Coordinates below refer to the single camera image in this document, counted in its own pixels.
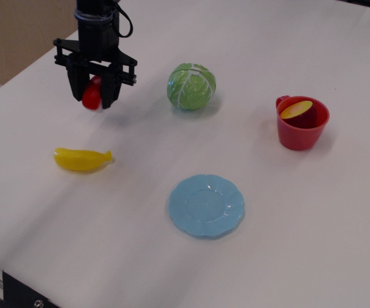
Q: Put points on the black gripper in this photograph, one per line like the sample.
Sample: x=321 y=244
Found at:
x=96 y=52

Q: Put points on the black table corner bracket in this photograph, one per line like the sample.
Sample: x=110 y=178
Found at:
x=18 y=294

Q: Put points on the yellow toy banana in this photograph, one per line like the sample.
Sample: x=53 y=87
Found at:
x=80 y=160

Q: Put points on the red toy cup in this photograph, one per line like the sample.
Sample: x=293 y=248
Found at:
x=300 y=138

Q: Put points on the light blue toy plate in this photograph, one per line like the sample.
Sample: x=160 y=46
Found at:
x=206 y=206

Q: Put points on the purple yellow toy fruit half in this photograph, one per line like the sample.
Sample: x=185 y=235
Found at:
x=301 y=114

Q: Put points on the green toy cabbage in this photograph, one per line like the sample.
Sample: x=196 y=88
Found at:
x=190 y=86

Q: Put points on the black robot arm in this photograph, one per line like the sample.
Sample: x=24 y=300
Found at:
x=100 y=10

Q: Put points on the red white toy sushi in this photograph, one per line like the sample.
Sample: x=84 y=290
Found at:
x=91 y=98

